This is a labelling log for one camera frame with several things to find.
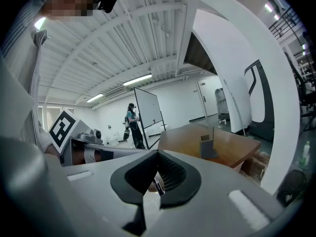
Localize black treadmill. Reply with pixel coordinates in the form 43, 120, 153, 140
243, 59, 276, 143

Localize black railing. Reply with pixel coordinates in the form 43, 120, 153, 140
268, 6, 301, 40

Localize person's left forearm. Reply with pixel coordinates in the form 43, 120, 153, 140
45, 144, 62, 158

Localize black head camera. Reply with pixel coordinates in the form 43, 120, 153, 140
97, 0, 120, 14

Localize rolling whiteboard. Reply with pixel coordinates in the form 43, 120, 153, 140
133, 87, 167, 151

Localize long ceiling light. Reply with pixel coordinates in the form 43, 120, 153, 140
122, 74, 154, 87

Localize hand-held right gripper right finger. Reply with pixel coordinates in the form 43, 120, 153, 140
147, 150, 285, 237

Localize grey covered machine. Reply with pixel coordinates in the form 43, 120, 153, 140
214, 87, 230, 121

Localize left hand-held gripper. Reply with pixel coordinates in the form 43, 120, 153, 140
48, 109, 150, 167

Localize black waste bin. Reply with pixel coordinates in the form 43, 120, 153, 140
276, 169, 308, 207

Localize cardboard box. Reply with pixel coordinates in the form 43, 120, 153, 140
243, 149, 270, 185

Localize white door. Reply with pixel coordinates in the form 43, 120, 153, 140
196, 79, 218, 120

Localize short ceiling light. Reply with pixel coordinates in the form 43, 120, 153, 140
86, 93, 105, 104

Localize person's striped shirt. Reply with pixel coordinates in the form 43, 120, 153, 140
0, 0, 61, 155

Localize green bottle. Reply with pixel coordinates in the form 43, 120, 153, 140
299, 141, 311, 169

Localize grey metal stand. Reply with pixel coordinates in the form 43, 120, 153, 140
199, 126, 220, 160

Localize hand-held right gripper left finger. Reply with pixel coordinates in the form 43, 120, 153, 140
62, 150, 159, 237

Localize black white pen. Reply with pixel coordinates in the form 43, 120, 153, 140
153, 177, 166, 197

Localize person's head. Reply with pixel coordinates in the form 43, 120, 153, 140
41, 0, 103, 23

